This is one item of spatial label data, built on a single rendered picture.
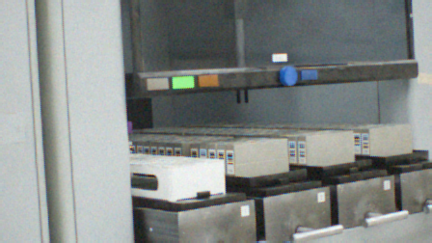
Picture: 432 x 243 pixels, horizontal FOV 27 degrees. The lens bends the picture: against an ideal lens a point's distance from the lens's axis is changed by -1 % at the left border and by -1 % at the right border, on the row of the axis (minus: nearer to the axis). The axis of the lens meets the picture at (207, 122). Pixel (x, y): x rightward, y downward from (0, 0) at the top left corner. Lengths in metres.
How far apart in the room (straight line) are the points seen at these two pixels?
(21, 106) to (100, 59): 0.14
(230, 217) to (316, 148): 0.27
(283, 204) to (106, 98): 0.30
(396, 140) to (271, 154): 0.30
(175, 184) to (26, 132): 0.22
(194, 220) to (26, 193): 0.23
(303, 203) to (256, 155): 0.11
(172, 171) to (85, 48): 0.21
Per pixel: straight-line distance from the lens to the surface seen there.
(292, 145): 1.49
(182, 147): 1.48
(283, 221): 1.34
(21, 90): 1.19
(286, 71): 1.41
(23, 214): 1.20
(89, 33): 1.25
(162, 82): 1.28
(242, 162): 1.38
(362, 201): 1.46
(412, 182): 1.55
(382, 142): 1.61
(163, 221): 1.25
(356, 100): 1.78
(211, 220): 1.26
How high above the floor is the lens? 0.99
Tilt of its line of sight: 3 degrees down
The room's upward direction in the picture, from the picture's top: 3 degrees counter-clockwise
